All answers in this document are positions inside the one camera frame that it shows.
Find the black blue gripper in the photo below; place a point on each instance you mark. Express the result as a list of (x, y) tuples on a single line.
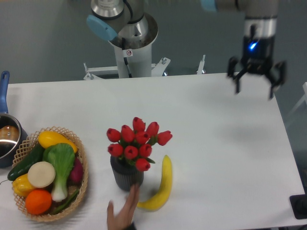
[(257, 59)]

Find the red tulip bouquet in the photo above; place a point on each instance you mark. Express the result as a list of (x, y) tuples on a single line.
[(133, 146)]

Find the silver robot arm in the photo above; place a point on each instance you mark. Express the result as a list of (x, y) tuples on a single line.
[(131, 32)]

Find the dark grey ribbed vase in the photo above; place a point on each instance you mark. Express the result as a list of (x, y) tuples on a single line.
[(125, 174)]

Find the person's hand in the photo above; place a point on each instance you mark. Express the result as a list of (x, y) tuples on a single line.
[(123, 219)]

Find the black device at table edge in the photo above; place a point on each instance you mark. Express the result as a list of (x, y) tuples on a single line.
[(299, 206)]

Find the yellow banana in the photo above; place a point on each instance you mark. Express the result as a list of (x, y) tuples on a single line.
[(161, 197)]

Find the purple sweet potato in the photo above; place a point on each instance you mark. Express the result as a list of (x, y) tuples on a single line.
[(76, 174)]

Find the green bok choy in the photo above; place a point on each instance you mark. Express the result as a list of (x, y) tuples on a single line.
[(61, 156)]

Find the yellow squash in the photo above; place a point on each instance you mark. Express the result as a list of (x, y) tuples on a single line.
[(49, 138)]

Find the green cucumber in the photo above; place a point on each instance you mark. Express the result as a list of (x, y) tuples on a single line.
[(35, 155)]

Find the woven wicker basket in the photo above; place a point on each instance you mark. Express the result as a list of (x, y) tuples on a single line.
[(25, 148)]

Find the white round radish slice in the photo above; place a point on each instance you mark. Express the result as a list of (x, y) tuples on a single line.
[(41, 174)]

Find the green bean pod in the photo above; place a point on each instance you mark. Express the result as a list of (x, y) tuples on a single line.
[(66, 204)]

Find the orange fruit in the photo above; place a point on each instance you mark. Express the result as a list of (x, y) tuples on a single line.
[(38, 201)]

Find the yellow bell pepper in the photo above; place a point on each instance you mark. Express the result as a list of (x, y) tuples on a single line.
[(22, 186)]

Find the white frame at right edge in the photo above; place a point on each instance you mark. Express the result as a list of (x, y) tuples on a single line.
[(298, 109)]

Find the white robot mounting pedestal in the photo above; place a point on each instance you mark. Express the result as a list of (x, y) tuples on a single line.
[(131, 63)]

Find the blue handled saucepan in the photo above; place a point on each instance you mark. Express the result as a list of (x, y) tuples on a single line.
[(11, 132)]

